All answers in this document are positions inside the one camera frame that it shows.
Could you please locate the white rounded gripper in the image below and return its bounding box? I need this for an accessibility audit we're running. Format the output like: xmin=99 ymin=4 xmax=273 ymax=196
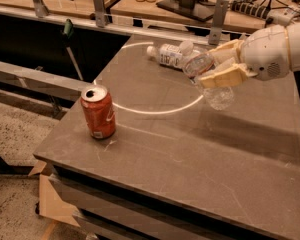
xmin=197 ymin=25 xmax=290 ymax=89

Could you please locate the clear plastic water bottle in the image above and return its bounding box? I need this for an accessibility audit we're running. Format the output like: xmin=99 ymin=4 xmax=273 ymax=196
xmin=178 ymin=40 xmax=236 ymax=112

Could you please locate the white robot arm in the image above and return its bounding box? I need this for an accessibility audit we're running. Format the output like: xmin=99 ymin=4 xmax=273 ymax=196
xmin=196 ymin=22 xmax=300 ymax=88

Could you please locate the white labelled plastic bottle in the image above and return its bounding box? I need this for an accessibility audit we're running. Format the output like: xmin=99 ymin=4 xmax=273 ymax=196
xmin=146 ymin=43 xmax=204 ymax=71

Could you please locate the black power strip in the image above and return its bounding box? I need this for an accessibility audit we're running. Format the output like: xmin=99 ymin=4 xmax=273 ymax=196
xmin=230 ymin=0 xmax=270 ymax=19

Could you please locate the black monitor stand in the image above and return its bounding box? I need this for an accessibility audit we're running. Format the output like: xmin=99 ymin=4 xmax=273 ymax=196
xmin=156 ymin=0 xmax=215 ymax=22

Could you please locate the orange soda can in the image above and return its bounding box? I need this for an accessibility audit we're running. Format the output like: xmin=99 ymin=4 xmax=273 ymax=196
xmin=80 ymin=85 xmax=116 ymax=139

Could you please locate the right metal bracket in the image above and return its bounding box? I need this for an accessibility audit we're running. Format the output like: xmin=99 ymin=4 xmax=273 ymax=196
xmin=208 ymin=0 xmax=229 ymax=45

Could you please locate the metal bracket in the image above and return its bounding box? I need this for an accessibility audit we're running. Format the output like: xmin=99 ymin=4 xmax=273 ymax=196
xmin=93 ymin=0 xmax=108 ymax=27
xmin=208 ymin=0 xmax=229 ymax=45
xmin=32 ymin=0 xmax=49 ymax=18

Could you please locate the middle metal bracket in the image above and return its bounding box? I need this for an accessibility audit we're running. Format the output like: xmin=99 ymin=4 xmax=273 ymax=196
xmin=93 ymin=0 xmax=108 ymax=27

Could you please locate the green handled tool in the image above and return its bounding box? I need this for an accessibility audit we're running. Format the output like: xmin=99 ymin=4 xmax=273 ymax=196
xmin=62 ymin=19 xmax=83 ymax=81

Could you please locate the left metal bracket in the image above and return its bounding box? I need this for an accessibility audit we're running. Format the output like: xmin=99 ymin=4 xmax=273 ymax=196
xmin=32 ymin=0 xmax=49 ymax=18

